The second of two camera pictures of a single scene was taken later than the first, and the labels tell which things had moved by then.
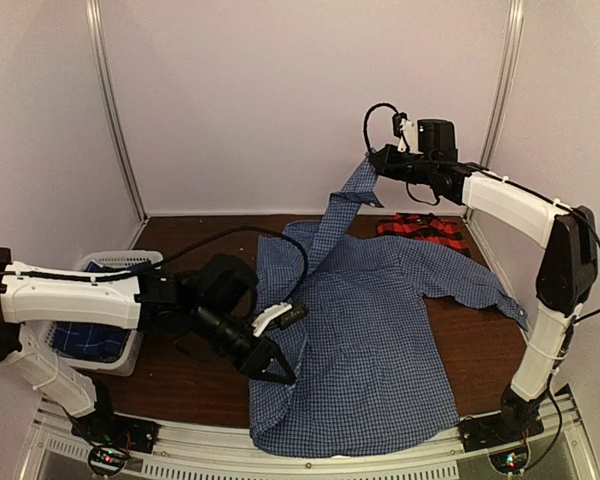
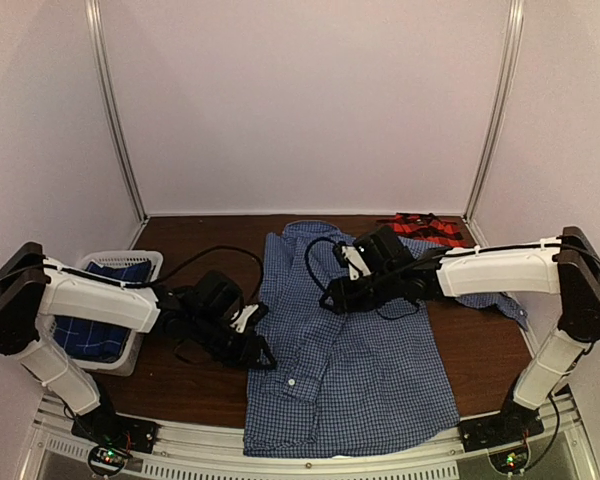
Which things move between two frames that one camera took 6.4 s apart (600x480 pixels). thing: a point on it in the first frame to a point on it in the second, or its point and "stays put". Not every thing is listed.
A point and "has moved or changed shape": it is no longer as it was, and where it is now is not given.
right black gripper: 388,167 to 349,304
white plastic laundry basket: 130,356 stays put
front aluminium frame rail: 59,450 stays put
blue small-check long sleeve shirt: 364,361 has moved or changed shape
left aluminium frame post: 108,102 stays put
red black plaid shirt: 426,227 stays put
